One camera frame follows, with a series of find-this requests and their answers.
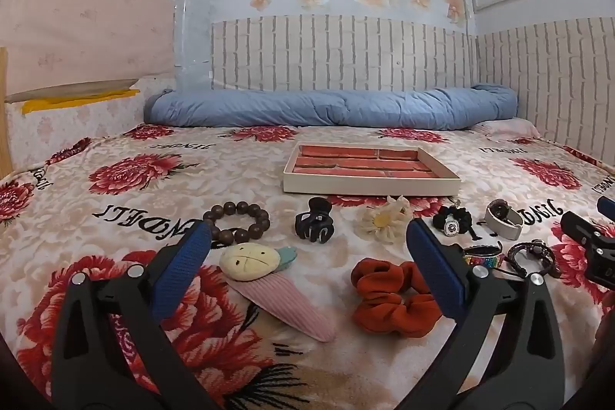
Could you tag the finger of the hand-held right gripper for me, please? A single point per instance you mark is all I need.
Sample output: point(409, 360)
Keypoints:
point(608, 206)
point(588, 242)

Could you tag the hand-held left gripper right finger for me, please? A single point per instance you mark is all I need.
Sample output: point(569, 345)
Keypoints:
point(437, 266)

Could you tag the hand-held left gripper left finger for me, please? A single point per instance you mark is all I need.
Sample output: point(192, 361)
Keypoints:
point(185, 266)

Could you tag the black scrunchie with round charm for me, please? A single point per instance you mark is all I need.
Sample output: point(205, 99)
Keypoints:
point(451, 222)

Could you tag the orange scrunchie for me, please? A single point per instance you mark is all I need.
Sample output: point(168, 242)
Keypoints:
point(394, 299)

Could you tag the pink pineapple plush hair clip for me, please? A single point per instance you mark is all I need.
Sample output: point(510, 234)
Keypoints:
point(283, 299)

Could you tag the brick-lined white tray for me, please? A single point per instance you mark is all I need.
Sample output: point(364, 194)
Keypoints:
point(365, 165)

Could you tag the black hair claw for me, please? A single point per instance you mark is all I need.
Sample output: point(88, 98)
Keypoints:
point(312, 225)

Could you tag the red floral printed blanket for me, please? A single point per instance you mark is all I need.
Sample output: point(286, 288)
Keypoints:
point(192, 179)

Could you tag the pink pillow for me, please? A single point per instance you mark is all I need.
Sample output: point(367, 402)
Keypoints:
point(509, 127)

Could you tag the pale floral cloth cover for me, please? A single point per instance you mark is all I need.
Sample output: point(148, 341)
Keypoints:
point(86, 131)

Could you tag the rolled blue duvet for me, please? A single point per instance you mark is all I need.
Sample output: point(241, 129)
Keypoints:
point(326, 107)

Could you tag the yellow cloth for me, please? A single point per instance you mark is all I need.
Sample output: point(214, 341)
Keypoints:
point(72, 102)

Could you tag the beige cushion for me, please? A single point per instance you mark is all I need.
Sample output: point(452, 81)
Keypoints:
point(67, 90)

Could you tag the clear plastic roll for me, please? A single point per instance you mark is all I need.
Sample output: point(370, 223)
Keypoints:
point(192, 30)

